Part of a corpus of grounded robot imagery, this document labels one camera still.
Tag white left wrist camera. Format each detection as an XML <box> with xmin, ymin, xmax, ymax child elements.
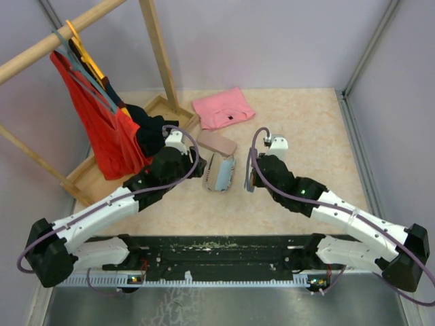
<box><xmin>165</xmin><ymin>129</ymin><xmax>188</xmax><ymax>155</ymax></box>

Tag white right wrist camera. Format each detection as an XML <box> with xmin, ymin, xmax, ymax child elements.
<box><xmin>264</xmin><ymin>134</ymin><xmax>288</xmax><ymax>160</ymax></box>

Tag folded pink shirt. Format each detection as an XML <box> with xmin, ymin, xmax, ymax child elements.
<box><xmin>192</xmin><ymin>87</ymin><xmax>256</xmax><ymax>131</ymax></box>

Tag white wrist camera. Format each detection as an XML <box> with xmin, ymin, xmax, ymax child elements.
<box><xmin>264</xmin><ymin>134</ymin><xmax>288</xmax><ymax>160</ymax></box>
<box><xmin>165</xmin><ymin>129</ymin><xmax>188</xmax><ymax>155</ymax></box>

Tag pink glasses case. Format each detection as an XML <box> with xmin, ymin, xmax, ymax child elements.
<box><xmin>197</xmin><ymin>130</ymin><xmax>237</xmax><ymax>157</ymax></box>

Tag red hanging shirt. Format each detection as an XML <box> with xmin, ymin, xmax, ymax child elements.
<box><xmin>50</xmin><ymin>51</ymin><xmax>152</xmax><ymax>180</ymax></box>

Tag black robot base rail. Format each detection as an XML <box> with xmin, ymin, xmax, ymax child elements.
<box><xmin>75</xmin><ymin>234</ymin><xmax>342</xmax><ymax>292</ymax></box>

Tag dark navy garment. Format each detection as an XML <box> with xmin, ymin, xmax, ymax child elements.
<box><xmin>67</xmin><ymin>39</ymin><xmax>180</xmax><ymax>159</ymax></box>

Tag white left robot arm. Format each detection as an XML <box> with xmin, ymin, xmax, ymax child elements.
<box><xmin>24</xmin><ymin>147</ymin><xmax>207</xmax><ymax>288</ymax></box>

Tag grey blue hanger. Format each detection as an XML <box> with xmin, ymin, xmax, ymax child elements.
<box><xmin>52</xmin><ymin>29</ymin><xmax>118</xmax><ymax>114</ymax></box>

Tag flag newspaper print glasses case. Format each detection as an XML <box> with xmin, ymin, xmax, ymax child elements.
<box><xmin>205</xmin><ymin>152</ymin><xmax>236</xmax><ymax>192</ymax></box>

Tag wooden clothes rack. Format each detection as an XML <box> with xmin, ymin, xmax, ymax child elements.
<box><xmin>0</xmin><ymin>0</ymin><xmax>201</xmax><ymax>207</ymax></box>

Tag yellow hanger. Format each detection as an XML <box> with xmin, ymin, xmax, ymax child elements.
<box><xmin>66</xmin><ymin>20</ymin><xmax>131</xmax><ymax>117</ymax></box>

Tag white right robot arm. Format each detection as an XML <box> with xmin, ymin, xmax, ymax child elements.
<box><xmin>249</xmin><ymin>153</ymin><xmax>430</xmax><ymax>293</ymax></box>

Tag grey blue frame sunglasses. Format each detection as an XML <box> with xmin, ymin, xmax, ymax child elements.
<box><xmin>244</xmin><ymin>147</ymin><xmax>256</xmax><ymax>193</ymax></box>

